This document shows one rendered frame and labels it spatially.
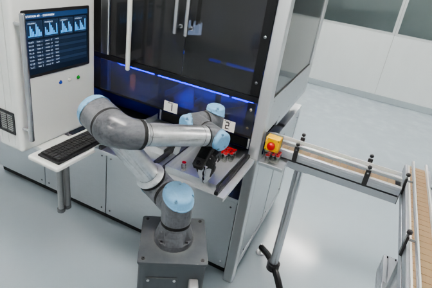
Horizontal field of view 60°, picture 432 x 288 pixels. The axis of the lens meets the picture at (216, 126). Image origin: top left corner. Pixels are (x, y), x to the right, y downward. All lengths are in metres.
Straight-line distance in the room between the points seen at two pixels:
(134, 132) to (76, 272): 1.53
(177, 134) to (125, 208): 1.45
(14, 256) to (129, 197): 0.75
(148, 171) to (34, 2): 0.94
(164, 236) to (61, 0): 1.19
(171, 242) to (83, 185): 1.40
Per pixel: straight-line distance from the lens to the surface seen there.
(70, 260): 2.60
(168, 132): 1.21
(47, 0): 1.95
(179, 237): 1.47
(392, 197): 2.03
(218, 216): 2.24
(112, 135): 1.13
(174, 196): 1.38
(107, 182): 2.61
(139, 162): 1.37
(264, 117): 1.85
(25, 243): 2.76
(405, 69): 6.40
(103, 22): 2.22
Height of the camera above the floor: 1.84
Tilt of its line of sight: 25 degrees down
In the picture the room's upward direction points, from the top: 9 degrees clockwise
